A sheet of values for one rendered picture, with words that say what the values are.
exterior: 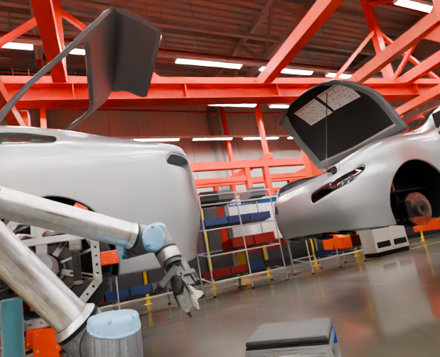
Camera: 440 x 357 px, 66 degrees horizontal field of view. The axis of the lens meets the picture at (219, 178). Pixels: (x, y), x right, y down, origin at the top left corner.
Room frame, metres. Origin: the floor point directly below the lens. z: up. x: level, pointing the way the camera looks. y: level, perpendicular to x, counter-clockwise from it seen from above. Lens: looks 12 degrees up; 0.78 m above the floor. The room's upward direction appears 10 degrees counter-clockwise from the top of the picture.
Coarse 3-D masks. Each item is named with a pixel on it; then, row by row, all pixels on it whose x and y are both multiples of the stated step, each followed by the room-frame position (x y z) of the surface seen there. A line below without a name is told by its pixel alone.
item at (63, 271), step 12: (24, 228) 1.75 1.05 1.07; (60, 252) 1.82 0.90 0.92; (84, 252) 1.86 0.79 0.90; (60, 264) 1.82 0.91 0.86; (96, 264) 1.86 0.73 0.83; (60, 276) 1.86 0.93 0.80; (72, 276) 1.84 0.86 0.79; (84, 276) 1.86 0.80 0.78; (0, 288) 1.73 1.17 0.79; (0, 300) 1.72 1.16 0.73; (24, 312) 1.84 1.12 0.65
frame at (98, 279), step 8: (8, 224) 1.65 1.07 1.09; (16, 224) 1.66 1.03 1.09; (24, 224) 1.68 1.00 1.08; (88, 240) 1.78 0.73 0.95; (96, 248) 1.79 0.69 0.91; (96, 256) 1.79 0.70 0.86; (96, 280) 1.78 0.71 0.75; (88, 288) 1.77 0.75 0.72; (88, 296) 1.77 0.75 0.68; (24, 320) 1.71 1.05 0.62; (32, 320) 1.68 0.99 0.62; (40, 320) 1.69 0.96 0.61; (24, 328) 1.67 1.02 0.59; (32, 328) 1.68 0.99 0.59
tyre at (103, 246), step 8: (104, 248) 1.88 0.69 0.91; (96, 272) 1.87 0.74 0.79; (104, 272) 1.88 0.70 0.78; (104, 280) 1.87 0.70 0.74; (96, 288) 1.86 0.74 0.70; (104, 288) 1.87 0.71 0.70; (96, 296) 1.86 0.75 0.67; (96, 304) 1.86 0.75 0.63; (0, 328) 1.71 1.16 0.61; (24, 336) 1.75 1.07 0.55
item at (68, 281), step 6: (48, 246) 2.21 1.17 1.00; (54, 246) 2.22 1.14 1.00; (60, 246) 2.23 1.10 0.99; (66, 252) 2.25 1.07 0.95; (60, 258) 2.23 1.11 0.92; (66, 258) 2.24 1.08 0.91; (66, 264) 2.24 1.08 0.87; (66, 276) 2.24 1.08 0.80; (66, 282) 2.24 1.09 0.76; (72, 282) 2.25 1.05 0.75
